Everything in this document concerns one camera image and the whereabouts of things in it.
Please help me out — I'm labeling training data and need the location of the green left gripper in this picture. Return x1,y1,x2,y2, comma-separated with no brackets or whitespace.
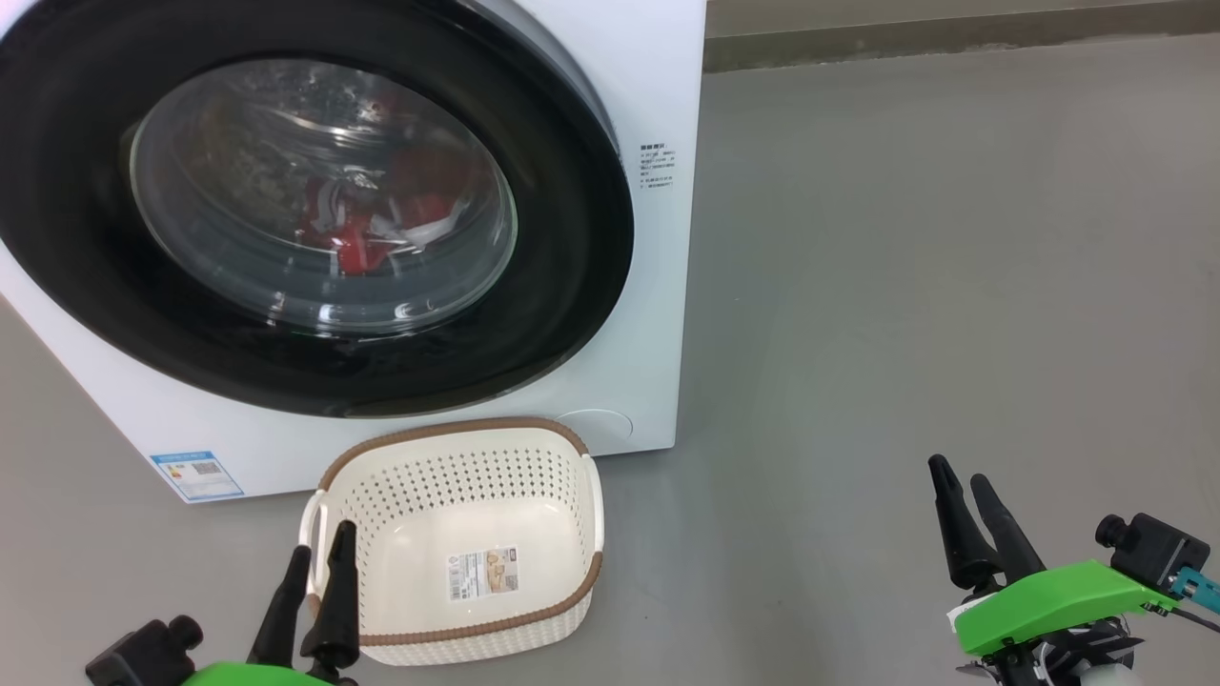
181,520,360,686

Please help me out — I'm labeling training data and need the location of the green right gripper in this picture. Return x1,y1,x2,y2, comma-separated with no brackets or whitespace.
928,454,1178,686

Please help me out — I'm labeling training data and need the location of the red and white garment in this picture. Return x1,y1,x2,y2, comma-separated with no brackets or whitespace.
297,143,473,277

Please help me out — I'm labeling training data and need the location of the black round glass washer door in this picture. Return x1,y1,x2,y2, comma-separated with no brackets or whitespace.
0,0,636,418

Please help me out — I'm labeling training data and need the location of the cream perforated basket brown rim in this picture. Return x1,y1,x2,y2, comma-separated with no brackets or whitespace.
298,416,605,666

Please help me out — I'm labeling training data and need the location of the white printed label sticker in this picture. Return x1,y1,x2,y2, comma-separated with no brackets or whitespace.
446,546,522,603

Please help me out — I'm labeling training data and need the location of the white front-load washing machine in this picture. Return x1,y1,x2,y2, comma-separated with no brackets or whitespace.
0,0,708,504

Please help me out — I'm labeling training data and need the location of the blue energy label sticker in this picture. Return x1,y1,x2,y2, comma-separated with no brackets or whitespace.
150,451,245,503

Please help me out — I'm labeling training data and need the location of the round white filter cover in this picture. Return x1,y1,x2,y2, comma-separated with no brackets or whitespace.
556,409,634,449

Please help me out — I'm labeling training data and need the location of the small printed text label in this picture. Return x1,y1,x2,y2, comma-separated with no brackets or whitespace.
640,145,678,190

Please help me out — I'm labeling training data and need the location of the dark grey skirting strip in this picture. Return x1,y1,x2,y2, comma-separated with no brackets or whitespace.
703,5,1220,74

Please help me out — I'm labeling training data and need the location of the teal cable connector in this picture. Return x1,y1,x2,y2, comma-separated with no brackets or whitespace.
1170,567,1220,615

